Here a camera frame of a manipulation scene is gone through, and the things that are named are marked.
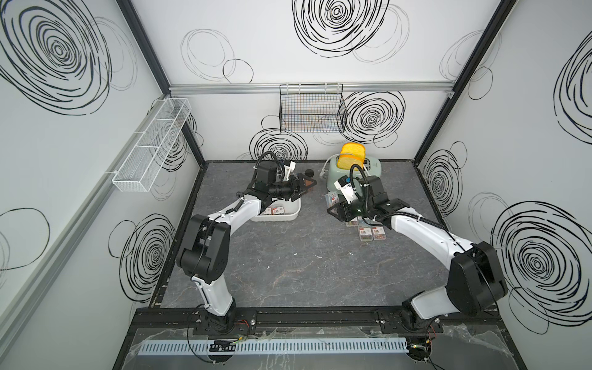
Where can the yellow toast slice front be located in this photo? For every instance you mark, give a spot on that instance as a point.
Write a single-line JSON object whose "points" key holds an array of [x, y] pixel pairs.
{"points": [[346, 161]]}

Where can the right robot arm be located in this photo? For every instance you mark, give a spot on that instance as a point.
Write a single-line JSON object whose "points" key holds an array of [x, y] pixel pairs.
{"points": [[475, 281]]}

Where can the white slotted cable duct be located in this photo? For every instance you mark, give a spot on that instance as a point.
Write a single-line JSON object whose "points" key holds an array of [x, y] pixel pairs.
{"points": [[203, 347]]}

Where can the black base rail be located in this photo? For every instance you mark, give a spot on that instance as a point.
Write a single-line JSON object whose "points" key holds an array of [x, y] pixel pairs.
{"points": [[254, 321]]}

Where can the yellow toast slice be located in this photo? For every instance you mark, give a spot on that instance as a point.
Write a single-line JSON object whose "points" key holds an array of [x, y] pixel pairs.
{"points": [[354, 149], [346, 161]]}

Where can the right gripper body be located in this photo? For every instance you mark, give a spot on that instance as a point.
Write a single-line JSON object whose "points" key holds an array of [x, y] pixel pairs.
{"points": [[350, 210]]}

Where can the mint green toaster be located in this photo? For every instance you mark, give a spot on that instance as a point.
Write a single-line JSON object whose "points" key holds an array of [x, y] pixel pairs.
{"points": [[372, 166]]}

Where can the aluminium wall rail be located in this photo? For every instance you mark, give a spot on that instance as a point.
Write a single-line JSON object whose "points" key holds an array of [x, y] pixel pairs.
{"points": [[351, 87]]}

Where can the yellow toast slice back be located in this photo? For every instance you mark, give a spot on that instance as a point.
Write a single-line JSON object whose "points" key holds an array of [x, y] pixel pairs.
{"points": [[354, 149]]}

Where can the white storage box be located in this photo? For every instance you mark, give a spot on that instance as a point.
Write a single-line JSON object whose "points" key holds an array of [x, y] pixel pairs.
{"points": [[292, 210]]}

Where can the black wire basket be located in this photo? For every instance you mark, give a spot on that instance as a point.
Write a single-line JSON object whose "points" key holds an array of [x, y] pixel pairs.
{"points": [[315, 113]]}

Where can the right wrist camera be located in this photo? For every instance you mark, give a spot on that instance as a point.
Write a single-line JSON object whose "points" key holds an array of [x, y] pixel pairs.
{"points": [[346, 188]]}

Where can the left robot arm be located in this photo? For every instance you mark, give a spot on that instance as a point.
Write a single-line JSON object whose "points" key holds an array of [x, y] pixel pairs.
{"points": [[204, 251]]}

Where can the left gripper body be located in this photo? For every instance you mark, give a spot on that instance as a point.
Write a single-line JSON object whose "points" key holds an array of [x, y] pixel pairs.
{"points": [[288, 191]]}

